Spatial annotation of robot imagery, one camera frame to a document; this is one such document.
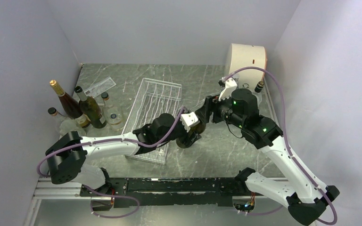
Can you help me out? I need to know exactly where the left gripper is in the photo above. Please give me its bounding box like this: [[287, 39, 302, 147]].
[[157, 110, 202, 147]]

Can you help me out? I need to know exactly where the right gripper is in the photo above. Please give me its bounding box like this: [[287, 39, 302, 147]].
[[195, 90, 245, 129]]

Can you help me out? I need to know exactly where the small clear glass bottle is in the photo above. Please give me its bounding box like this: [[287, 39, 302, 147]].
[[242, 83, 250, 90]]

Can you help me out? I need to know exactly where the clear bottle black gold cap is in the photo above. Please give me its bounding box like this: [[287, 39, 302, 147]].
[[253, 80, 265, 103]]

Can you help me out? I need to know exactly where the clear bottle blue emblem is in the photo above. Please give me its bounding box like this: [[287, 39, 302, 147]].
[[101, 92, 125, 131]]

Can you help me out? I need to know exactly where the green wine bottle white label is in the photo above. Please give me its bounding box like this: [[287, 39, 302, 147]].
[[74, 86, 107, 129]]

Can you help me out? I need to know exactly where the clear bottle cork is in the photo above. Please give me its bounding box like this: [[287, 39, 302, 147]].
[[48, 107, 86, 138]]

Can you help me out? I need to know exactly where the dark green wine bottle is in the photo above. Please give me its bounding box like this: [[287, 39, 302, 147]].
[[188, 122, 206, 137]]

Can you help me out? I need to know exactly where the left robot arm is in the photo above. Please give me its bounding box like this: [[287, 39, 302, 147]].
[[45, 113, 206, 196]]

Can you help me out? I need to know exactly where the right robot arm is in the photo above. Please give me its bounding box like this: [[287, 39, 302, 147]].
[[194, 89, 340, 226]]

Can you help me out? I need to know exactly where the amber bottle gold cap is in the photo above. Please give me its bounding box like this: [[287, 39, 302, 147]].
[[49, 80, 90, 128]]

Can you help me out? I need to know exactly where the cream cylindrical appliance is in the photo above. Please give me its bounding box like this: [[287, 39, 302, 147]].
[[224, 43, 267, 89]]

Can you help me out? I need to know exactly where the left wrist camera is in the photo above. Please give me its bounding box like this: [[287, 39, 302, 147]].
[[180, 112, 200, 132]]

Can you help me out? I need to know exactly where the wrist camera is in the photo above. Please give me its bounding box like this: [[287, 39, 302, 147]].
[[218, 78, 238, 101], [180, 112, 200, 132]]

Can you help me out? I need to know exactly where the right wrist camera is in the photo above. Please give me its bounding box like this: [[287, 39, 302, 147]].
[[218, 78, 238, 101]]

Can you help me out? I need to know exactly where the white wire wine rack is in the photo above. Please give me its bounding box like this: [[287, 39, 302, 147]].
[[122, 78, 182, 165]]

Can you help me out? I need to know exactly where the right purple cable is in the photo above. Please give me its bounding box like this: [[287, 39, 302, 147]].
[[223, 66, 338, 226]]

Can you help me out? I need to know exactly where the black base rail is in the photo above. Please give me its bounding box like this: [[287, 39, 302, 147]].
[[80, 176, 256, 209]]

